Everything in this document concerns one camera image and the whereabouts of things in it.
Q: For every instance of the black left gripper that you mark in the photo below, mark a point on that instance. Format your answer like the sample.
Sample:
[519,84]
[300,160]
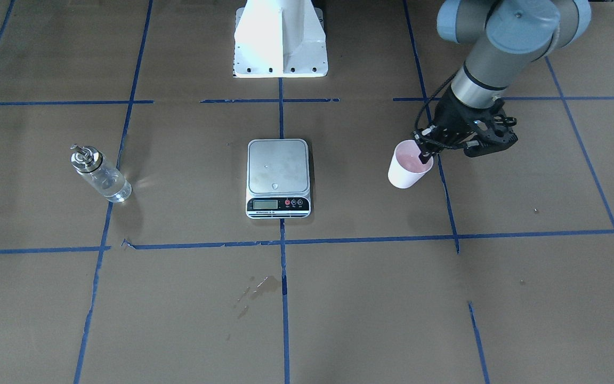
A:
[451,118]

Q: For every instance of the pink paper cup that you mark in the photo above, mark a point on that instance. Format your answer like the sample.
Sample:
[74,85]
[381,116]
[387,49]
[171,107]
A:
[406,167]

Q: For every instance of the glass sauce bottle metal spout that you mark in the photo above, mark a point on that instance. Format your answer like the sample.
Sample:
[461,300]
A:
[92,165]

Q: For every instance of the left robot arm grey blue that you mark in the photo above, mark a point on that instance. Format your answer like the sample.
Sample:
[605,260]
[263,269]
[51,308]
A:
[506,36]

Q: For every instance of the white digital kitchen scale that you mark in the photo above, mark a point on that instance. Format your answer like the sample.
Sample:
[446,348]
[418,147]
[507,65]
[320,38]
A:
[278,179]

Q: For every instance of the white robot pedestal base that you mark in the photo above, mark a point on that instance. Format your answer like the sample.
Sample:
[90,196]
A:
[280,39]

